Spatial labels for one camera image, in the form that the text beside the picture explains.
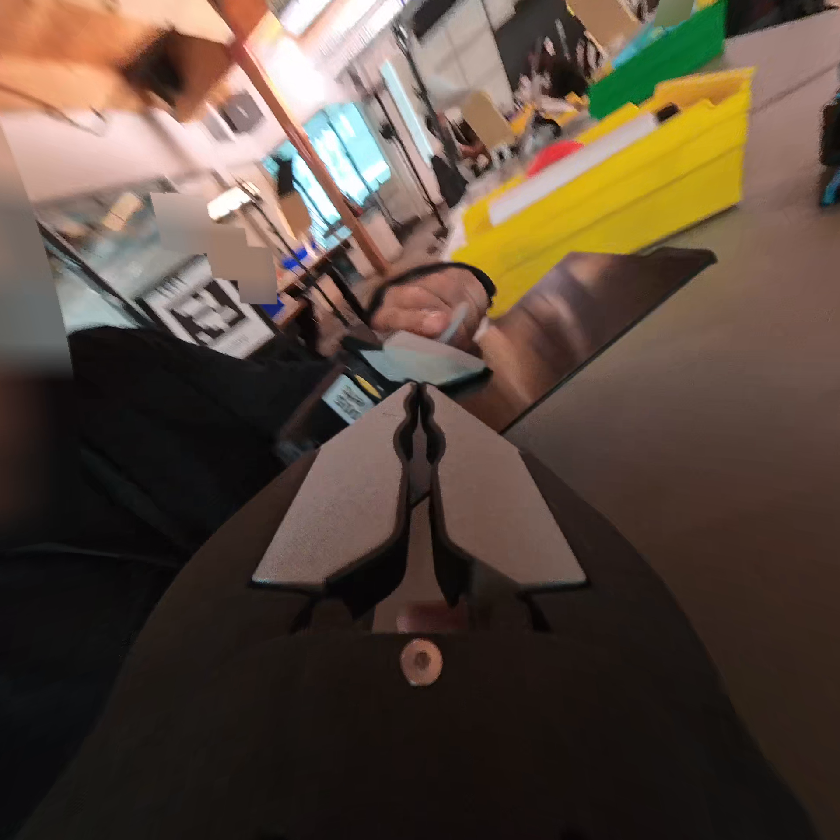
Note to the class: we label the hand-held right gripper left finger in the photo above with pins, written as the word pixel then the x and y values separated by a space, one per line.
pixel 328 518

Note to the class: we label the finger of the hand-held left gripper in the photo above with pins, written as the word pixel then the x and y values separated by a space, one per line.
pixel 426 361

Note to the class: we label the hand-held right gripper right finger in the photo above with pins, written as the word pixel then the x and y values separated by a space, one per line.
pixel 505 518

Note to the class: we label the red tape roll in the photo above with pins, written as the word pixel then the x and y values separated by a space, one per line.
pixel 554 152

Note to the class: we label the yellow storage bin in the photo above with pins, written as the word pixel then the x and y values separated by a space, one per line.
pixel 623 197

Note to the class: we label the person's left forearm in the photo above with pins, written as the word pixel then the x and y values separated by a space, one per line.
pixel 197 380

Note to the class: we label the person's left hand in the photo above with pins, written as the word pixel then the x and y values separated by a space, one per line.
pixel 426 302

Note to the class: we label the black and white marker sign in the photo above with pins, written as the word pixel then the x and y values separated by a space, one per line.
pixel 210 315

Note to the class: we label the black light stand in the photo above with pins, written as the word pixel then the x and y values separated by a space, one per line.
pixel 420 144

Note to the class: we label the beige board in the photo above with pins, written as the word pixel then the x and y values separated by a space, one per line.
pixel 600 19
pixel 489 118

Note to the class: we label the black device with green display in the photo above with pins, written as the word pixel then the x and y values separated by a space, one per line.
pixel 830 151

